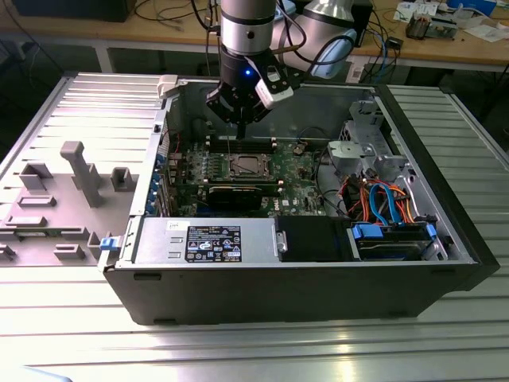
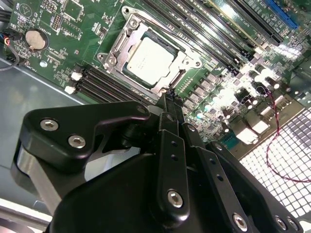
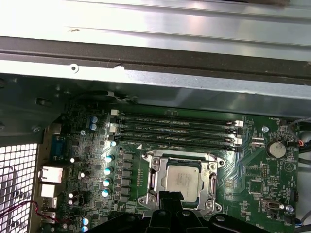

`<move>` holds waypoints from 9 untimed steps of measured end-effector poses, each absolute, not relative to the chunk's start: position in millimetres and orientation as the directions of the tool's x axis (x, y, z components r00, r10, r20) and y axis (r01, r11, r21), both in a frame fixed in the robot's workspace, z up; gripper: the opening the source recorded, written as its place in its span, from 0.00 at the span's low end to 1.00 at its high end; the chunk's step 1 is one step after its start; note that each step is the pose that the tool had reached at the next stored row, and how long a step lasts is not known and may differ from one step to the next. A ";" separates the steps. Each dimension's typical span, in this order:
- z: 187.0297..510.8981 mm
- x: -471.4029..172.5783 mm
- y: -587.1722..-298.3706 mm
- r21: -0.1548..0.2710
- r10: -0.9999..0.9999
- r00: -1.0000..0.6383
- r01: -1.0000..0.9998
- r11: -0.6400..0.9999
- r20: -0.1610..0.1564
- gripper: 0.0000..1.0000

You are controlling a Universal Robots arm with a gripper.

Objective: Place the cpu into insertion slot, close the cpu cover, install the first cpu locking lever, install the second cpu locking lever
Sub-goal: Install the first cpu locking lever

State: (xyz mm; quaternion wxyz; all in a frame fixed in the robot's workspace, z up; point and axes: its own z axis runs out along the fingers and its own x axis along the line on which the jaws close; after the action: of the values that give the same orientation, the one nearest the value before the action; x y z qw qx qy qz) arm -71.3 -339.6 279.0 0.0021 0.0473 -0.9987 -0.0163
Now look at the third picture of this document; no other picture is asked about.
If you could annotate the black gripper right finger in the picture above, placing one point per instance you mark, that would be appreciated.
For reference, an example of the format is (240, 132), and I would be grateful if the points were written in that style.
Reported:
(187, 223)

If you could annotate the black PC case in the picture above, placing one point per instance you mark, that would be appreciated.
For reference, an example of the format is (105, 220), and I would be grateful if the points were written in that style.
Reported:
(206, 97)

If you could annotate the green motherboard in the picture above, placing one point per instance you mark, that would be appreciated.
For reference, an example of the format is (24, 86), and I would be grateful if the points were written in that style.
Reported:
(255, 170)

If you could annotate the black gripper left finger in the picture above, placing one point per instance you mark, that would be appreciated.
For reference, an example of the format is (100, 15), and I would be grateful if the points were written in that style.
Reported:
(160, 223)

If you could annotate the black RAM slot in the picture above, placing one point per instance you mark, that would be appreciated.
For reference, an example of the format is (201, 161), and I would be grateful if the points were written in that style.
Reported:
(170, 142)
(170, 134)
(170, 125)
(170, 118)

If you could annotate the coin cell battery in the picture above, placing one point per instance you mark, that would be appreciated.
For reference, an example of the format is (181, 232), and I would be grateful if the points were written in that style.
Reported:
(275, 148)

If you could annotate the metal socket cover frame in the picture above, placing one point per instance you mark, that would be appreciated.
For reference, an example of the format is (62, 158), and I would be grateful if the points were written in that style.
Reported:
(160, 174)

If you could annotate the CPU socket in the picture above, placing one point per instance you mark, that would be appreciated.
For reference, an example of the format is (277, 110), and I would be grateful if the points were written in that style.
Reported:
(145, 202)

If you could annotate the silver CPU chip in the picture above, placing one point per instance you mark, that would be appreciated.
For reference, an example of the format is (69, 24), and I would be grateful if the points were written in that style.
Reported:
(182, 178)

